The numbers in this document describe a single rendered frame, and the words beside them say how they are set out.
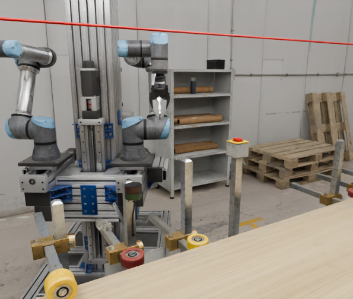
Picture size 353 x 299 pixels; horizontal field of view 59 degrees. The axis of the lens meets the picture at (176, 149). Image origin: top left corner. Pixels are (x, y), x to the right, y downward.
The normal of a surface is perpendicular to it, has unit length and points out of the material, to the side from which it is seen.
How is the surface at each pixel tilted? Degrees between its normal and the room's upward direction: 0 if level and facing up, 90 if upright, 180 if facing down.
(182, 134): 90
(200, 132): 90
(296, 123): 90
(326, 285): 0
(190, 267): 0
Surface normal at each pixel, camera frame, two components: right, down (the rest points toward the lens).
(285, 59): 0.49, 0.21
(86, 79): -0.01, 0.24
